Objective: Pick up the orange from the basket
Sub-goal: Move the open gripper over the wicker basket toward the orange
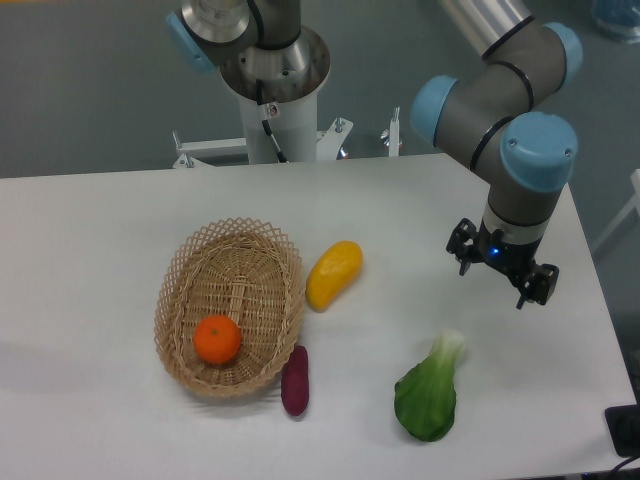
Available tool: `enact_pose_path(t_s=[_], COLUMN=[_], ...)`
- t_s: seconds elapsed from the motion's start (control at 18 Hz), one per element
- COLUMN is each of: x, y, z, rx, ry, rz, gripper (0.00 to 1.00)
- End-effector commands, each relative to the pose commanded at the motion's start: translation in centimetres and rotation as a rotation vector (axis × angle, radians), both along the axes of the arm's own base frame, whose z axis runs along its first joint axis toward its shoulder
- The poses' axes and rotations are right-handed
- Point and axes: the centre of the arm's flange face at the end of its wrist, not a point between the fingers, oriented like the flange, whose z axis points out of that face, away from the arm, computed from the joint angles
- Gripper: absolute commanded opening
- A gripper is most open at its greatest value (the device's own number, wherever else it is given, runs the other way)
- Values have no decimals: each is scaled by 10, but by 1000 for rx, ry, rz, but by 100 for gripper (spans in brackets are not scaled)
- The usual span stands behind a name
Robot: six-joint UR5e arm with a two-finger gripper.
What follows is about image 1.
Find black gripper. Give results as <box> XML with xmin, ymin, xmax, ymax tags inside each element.
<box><xmin>446</xmin><ymin>218</ymin><xmax>559</xmax><ymax>310</ymax></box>

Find orange fruit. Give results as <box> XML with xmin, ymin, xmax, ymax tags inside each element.
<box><xmin>192</xmin><ymin>315</ymin><xmax>242</xmax><ymax>365</ymax></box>

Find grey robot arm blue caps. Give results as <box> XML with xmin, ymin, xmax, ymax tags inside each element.
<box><xmin>166</xmin><ymin>1</ymin><xmax>583</xmax><ymax>305</ymax></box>

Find woven wicker basket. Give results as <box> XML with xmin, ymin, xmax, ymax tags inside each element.
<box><xmin>154</xmin><ymin>218</ymin><xmax>305</xmax><ymax>399</ymax></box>

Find green bok choy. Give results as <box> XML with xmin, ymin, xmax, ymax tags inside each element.
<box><xmin>394</xmin><ymin>329</ymin><xmax>465</xmax><ymax>442</ymax></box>

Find yellow mango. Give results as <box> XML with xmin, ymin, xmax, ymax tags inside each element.
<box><xmin>305</xmin><ymin>240</ymin><xmax>363</xmax><ymax>312</ymax></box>

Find black device at table edge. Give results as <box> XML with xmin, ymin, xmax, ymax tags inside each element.
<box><xmin>604</xmin><ymin>404</ymin><xmax>639</xmax><ymax>457</ymax></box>

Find purple sweet potato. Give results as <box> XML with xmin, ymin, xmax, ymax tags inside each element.
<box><xmin>281</xmin><ymin>345</ymin><xmax>310</xmax><ymax>417</ymax></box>

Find blue object top right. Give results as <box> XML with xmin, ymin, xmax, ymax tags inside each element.
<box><xmin>591</xmin><ymin>0</ymin><xmax>639</xmax><ymax>44</ymax></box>

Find white frame right edge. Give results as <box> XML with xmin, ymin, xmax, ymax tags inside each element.
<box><xmin>590</xmin><ymin>169</ymin><xmax>639</xmax><ymax>257</ymax></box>

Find black cable on pedestal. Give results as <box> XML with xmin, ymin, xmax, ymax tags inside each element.
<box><xmin>254</xmin><ymin>78</ymin><xmax>291</xmax><ymax>164</ymax></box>

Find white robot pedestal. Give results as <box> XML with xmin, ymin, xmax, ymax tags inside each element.
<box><xmin>173</xmin><ymin>27</ymin><xmax>354</xmax><ymax>168</ymax></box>

